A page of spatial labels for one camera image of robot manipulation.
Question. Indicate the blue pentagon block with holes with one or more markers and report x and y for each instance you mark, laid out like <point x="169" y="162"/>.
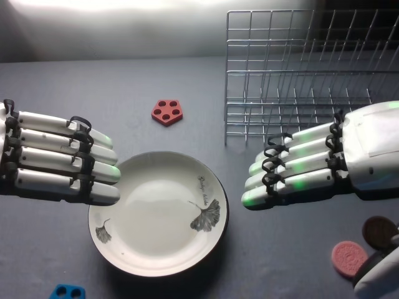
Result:
<point x="54" y="294"/>

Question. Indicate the brown sandwich cookie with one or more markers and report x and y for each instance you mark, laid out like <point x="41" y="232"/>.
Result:
<point x="377" y="232"/>

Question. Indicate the red pentagon block with holes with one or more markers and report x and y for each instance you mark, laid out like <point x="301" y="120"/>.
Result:
<point x="167" y="109"/>

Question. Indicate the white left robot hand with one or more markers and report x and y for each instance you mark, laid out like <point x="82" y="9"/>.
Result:
<point x="46" y="155"/>

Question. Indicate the pink sandwich cookie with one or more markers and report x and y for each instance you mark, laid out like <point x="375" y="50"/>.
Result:
<point x="343" y="258"/>

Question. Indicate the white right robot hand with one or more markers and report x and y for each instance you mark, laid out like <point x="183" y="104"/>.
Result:
<point x="368" y="149"/>

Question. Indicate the grey table cloth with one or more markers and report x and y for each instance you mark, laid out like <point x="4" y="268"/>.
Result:
<point x="62" y="78"/>

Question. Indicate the white plate two ginkgo leaves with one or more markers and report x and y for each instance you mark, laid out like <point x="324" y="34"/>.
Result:
<point x="156" y="218"/>

